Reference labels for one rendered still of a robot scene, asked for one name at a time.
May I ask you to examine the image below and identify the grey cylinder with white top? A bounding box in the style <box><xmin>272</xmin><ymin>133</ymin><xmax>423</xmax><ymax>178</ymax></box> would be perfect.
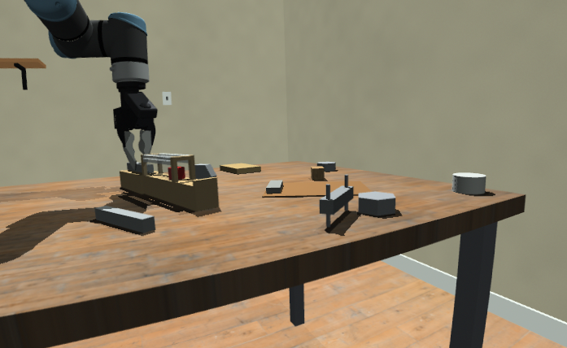
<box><xmin>452</xmin><ymin>172</ymin><xmax>486</xmax><ymax>194</ymax></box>

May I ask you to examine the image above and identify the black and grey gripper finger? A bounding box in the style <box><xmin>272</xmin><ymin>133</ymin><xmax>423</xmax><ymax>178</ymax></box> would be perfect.
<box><xmin>117</xmin><ymin>119</ymin><xmax>137</xmax><ymax>170</ymax></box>
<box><xmin>138</xmin><ymin>118</ymin><xmax>155</xmax><ymax>154</ymax></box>

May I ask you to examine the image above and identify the small wooden block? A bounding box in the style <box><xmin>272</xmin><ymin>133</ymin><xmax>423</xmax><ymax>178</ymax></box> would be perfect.
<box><xmin>311</xmin><ymin>166</ymin><xmax>325</xmax><ymax>181</ymax></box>

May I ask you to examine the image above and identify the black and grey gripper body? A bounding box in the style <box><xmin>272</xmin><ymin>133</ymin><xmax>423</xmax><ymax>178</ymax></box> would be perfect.
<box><xmin>113</xmin><ymin>81</ymin><xmax>151</xmax><ymax>130</ymax></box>

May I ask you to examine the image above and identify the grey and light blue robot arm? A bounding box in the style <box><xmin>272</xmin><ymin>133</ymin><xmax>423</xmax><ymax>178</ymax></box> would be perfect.
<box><xmin>24</xmin><ymin>0</ymin><xmax>158</xmax><ymax>119</ymax></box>

